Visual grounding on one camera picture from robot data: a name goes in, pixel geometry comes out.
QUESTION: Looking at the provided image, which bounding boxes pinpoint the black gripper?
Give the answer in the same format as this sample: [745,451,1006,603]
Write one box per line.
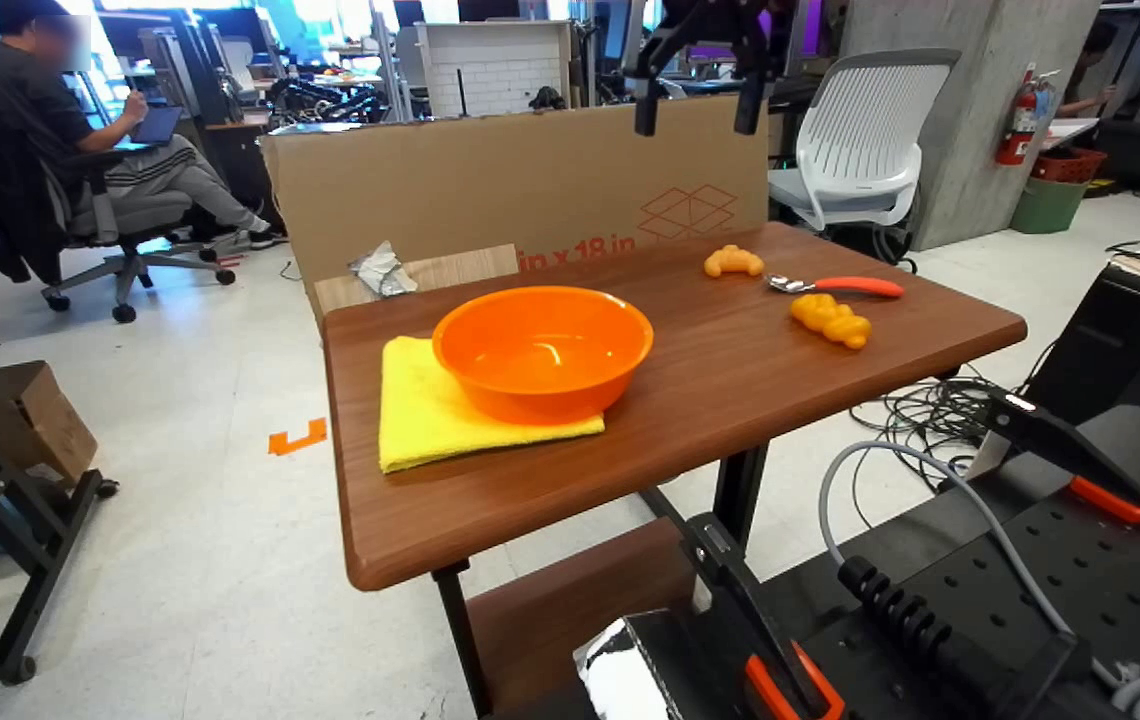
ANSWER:
[627,0,795,140]

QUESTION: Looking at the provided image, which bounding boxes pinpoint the metal spoon orange handle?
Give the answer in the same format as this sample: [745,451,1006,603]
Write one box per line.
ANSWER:
[763,268,908,303]

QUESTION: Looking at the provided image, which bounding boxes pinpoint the braided yellow plastic bread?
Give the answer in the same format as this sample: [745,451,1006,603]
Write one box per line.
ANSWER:
[784,293,874,357]

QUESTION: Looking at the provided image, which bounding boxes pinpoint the orange plastic bowl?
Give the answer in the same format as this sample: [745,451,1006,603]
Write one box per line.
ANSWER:
[426,283,659,429]

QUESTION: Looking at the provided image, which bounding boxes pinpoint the yellow towel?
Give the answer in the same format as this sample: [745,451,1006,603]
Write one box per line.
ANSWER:
[376,331,609,479]

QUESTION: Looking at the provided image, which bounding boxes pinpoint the yellow plastic croissant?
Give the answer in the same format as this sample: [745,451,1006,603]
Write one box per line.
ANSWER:
[700,240,767,283]

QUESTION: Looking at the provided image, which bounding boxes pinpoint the white office chair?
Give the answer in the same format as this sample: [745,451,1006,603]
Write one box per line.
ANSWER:
[763,46,962,264]

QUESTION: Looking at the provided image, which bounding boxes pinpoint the white board panel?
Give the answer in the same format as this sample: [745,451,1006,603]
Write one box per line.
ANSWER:
[419,17,575,122]

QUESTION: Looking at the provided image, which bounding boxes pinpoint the large brown cardboard sheet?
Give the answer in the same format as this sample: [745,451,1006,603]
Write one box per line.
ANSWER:
[257,86,775,293]

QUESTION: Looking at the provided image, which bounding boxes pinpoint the small brown cardboard flap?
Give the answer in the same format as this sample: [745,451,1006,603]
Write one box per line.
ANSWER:
[306,240,523,318]

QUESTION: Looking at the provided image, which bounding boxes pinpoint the red fire extinguisher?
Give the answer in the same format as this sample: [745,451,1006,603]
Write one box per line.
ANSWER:
[992,63,1060,167]

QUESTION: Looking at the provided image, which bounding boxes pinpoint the crumpled white paper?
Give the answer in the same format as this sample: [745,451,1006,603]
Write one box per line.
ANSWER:
[348,236,419,298]

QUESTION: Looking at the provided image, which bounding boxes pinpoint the green bin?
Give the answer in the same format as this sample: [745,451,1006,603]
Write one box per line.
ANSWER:
[1006,171,1088,236]

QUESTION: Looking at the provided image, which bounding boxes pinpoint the red box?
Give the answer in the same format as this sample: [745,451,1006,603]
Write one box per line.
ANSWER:
[1032,145,1110,186]

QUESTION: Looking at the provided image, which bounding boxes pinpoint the black table leg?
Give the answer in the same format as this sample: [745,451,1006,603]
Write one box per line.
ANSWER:
[706,440,775,551]
[426,555,498,720]

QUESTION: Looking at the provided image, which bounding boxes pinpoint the black equipment cabinet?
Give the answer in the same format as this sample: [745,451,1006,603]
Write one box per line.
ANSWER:
[1019,256,1140,432]

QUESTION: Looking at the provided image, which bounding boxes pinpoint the brown lower table shelf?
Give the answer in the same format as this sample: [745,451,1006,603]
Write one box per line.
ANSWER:
[462,516,706,720]

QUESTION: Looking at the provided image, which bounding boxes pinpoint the orange floor tape marker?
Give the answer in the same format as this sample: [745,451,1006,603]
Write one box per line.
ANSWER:
[262,414,332,459]

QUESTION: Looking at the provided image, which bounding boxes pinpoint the shiny metal plate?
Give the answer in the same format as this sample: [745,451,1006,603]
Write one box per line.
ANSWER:
[573,607,732,720]

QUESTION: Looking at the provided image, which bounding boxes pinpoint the black office chair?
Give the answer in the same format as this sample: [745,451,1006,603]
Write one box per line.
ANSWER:
[0,63,243,327]

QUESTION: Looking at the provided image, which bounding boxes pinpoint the black breadboard platform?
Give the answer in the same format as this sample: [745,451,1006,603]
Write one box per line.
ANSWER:
[562,395,1140,720]

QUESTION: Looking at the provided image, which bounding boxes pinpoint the seated person dark shirt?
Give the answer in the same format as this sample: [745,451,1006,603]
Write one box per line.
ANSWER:
[0,0,279,256]

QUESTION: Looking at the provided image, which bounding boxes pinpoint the brown cardboard box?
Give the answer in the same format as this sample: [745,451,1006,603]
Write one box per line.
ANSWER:
[0,357,103,656]

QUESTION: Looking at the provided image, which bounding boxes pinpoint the black floor stand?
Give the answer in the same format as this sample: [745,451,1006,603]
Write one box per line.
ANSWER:
[0,358,124,688]

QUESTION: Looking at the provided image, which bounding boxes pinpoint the black cable bundle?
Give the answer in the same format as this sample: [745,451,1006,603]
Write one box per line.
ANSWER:
[843,369,1043,492]

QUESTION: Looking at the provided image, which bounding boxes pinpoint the black clamp orange handle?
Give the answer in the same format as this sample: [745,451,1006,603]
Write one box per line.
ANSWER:
[638,479,854,720]
[973,379,1140,530]

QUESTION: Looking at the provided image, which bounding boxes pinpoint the grey coiled cable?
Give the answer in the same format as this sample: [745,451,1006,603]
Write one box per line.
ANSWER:
[816,435,1140,720]

